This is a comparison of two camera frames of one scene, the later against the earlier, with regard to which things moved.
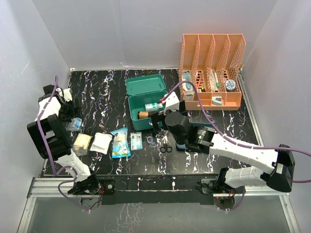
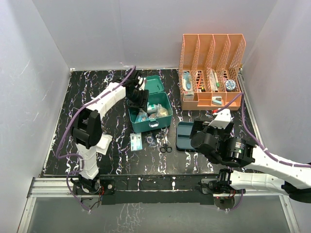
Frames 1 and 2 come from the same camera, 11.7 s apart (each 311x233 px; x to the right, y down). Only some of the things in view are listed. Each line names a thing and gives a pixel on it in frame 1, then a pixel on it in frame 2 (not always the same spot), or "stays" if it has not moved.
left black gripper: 75,112 to 142,103
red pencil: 199,81 stays
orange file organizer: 210,65 stays
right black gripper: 156,118 to 198,126
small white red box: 188,95 stays
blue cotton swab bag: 120,147 to 142,117
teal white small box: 216,100 stays
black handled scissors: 164,148 stays
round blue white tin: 230,85 stays
